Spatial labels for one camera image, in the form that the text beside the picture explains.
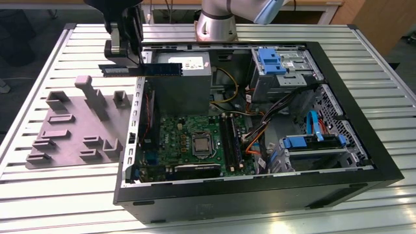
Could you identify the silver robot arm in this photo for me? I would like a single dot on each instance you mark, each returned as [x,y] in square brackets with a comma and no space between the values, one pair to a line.
[211,24]

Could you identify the green motherboard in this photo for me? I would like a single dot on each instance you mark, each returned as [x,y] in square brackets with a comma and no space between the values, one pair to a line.
[172,126]

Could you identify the wooden cabinet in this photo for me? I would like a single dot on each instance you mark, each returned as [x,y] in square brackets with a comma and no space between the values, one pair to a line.
[374,19]

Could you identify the black graphics card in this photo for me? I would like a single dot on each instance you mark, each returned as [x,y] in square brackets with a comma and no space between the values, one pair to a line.
[195,171]

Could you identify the metal drive cage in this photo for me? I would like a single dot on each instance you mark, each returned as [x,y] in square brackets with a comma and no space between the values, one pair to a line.
[292,80]

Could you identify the grey metal foot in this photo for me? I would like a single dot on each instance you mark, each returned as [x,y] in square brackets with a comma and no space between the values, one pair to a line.
[3,86]

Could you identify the black case fan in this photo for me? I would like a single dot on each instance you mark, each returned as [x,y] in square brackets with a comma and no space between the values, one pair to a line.
[152,117]

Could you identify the metal disk bay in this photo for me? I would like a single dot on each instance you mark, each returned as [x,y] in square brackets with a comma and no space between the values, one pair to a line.
[312,151]

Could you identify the silver CPU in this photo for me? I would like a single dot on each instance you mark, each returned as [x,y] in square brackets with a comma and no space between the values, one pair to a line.
[202,145]

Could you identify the grey power supply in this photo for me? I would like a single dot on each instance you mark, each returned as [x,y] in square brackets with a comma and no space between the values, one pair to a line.
[179,97]

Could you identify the dark RAM stick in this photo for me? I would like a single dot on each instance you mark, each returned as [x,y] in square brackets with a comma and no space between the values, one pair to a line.
[163,69]
[236,142]

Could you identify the blue VGA port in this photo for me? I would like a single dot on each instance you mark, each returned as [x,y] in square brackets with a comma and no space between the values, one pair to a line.
[136,174]

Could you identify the grey parts rack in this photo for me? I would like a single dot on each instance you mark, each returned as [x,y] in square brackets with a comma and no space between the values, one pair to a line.
[82,126]

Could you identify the hard disk in blue carrier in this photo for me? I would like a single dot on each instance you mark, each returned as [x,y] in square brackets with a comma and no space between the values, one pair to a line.
[294,142]

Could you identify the blue drive latch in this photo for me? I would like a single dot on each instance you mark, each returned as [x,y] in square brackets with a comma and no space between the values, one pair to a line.
[270,63]

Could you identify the white four-pin power socket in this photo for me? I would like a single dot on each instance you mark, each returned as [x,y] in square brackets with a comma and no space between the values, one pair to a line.
[179,126]

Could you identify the black PC case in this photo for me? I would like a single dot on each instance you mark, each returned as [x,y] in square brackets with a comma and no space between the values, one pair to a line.
[227,204]

